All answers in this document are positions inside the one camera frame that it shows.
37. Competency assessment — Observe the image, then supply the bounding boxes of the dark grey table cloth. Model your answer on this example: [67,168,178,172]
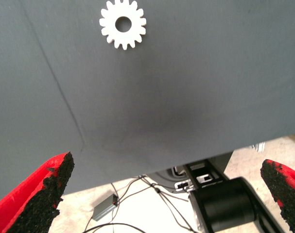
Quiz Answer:
[0,0,295,207]

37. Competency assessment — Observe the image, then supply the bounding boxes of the small grey electronics box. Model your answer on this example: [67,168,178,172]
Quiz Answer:
[92,193,119,221]

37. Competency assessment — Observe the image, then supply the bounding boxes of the thin black floor cable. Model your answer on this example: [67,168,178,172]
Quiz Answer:
[139,176,196,233]
[110,176,189,203]

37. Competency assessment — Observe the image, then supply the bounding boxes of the aluminium profile bar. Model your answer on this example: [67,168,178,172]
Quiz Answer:
[251,142,266,152]

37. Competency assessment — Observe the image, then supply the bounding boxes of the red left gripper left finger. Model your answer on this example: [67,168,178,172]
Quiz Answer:
[0,151,75,233]

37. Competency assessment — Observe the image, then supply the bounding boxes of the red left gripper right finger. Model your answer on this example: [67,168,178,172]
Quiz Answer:
[260,159,295,233]

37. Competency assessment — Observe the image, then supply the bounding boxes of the black robot frame links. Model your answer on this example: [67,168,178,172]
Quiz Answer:
[185,164,288,233]

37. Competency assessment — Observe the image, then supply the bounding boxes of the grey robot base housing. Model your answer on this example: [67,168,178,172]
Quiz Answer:
[147,152,234,192]

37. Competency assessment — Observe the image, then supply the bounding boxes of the small steel gear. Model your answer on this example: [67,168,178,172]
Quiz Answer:
[99,0,147,50]

